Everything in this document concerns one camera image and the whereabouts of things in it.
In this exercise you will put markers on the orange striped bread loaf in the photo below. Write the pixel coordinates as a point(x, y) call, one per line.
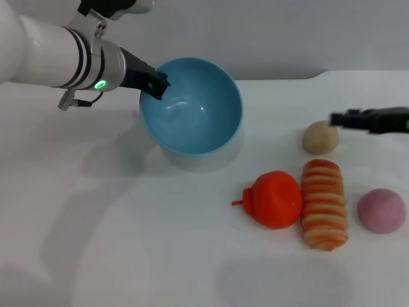
point(324, 204)

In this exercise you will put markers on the beige round bun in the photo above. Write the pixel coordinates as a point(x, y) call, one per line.
point(319, 139)

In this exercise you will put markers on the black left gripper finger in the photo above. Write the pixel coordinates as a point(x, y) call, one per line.
point(158, 84)

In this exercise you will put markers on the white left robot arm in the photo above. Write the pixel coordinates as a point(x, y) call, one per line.
point(41, 48)

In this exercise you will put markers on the pink round bun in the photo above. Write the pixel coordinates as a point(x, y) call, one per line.
point(381, 211)

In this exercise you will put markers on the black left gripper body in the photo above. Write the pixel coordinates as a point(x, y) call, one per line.
point(134, 73)

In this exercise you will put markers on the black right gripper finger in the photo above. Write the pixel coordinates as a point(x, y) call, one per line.
point(340, 120)
point(354, 112)

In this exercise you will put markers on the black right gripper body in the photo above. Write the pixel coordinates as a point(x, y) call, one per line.
point(390, 121)

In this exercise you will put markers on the orange toy fruit with stem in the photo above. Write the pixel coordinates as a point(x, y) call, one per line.
point(274, 201)

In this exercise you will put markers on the blue bowl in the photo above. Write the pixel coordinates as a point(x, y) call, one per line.
point(198, 128)

